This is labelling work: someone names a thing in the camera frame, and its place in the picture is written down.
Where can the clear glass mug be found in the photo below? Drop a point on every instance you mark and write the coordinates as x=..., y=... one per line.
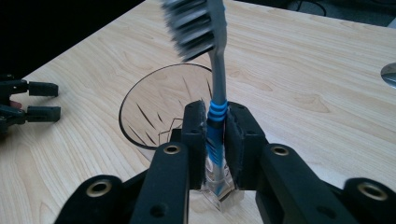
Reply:
x=162, y=102

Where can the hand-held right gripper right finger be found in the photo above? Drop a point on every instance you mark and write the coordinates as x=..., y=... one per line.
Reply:
x=244, y=146

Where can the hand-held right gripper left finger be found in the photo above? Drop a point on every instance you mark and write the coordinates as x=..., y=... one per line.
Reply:
x=195, y=140

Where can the blue and grey toothbrush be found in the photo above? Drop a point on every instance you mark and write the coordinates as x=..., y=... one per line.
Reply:
x=199, y=34

